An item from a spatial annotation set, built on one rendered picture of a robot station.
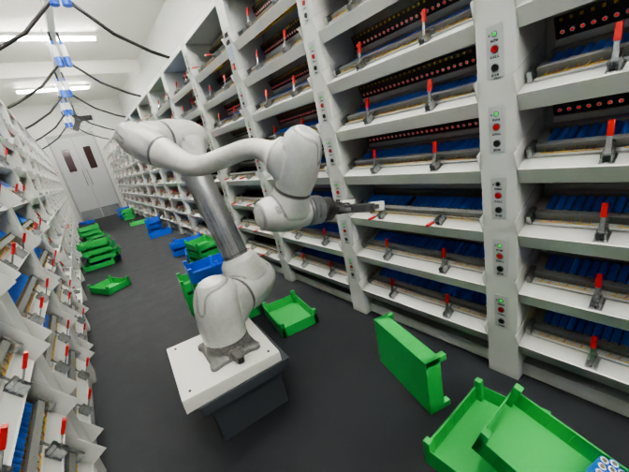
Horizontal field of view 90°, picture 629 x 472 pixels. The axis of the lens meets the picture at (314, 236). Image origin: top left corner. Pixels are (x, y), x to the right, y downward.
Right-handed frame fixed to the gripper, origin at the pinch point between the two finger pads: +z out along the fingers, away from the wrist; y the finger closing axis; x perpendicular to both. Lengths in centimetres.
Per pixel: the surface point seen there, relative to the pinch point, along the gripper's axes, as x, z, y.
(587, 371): -47, 29, 57
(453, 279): -28.0, 25.0, 18.9
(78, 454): -66, -89, -28
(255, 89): 62, 13, -100
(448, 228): -9.1, 20.8, 18.7
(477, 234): -10.0, 21.4, 28.3
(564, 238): -8, 21, 51
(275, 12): 83, 2, -56
